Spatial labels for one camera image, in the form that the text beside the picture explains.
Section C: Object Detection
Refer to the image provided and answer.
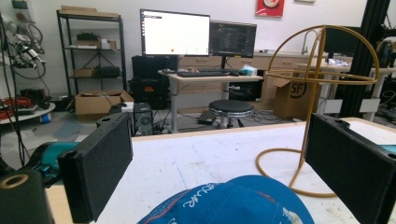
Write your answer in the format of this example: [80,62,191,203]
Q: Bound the open cardboard box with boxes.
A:
[66,90,135,121]

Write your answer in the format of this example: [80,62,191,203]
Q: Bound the cardboard box with black logo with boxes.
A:
[266,76,322,121]

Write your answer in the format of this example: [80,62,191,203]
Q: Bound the black equipment case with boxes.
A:
[131,54,179,79]

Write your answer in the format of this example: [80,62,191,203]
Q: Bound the round white side table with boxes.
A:
[0,102,57,126]

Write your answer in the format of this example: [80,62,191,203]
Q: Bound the lit white computer monitor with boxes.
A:
[139,8,211,58]

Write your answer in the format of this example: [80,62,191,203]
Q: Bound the white sheet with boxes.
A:
[338,119,396,146]

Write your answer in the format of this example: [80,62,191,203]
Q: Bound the blue baseball cap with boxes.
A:
[136,175,316,224]

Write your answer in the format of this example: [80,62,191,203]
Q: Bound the black round stool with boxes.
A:
[207,99,256,129]

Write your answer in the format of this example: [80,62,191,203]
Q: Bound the black case with orange label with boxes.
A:
[128,77,171,110]

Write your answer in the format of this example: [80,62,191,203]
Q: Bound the black metal shelf rack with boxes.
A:
[56,8,128,98]

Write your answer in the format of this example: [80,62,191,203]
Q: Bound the black aluminium frame post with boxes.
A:
[338,0,392,119]

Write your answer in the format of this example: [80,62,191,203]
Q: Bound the metal faucet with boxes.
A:
[301,29,319,56]

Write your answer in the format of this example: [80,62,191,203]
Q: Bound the gold wire hat stand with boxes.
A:
[255,24,381,199]

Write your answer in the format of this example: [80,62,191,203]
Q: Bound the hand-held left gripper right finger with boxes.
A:
[304,113,396,224]

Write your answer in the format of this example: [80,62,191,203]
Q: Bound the black computer tower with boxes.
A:
[133,102,154,136]

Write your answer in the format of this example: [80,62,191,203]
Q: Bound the wall-mounted cables and equipment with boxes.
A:
[0,12,49,80]

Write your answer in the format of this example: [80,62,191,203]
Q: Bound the red wall poster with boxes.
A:
[255,0,286,19]

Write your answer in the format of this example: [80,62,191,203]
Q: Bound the teal tissue box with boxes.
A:
[240,63,259,77]

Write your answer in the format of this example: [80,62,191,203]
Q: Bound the flat cardboard sheets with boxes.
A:
[58,5,120,19]

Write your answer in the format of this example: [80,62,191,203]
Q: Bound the light wooden computer desk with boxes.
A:
[164,72,264,133]

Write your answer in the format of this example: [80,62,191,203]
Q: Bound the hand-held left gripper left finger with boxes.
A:
[57,111,134,224]

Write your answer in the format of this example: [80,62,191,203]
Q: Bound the flat black box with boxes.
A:
[197,109,217,126]

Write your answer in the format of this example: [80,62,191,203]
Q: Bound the black keyboard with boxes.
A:
[176,70,230,78]

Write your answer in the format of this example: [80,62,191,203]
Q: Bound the dark computer monitor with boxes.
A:
[208,20,258,60]

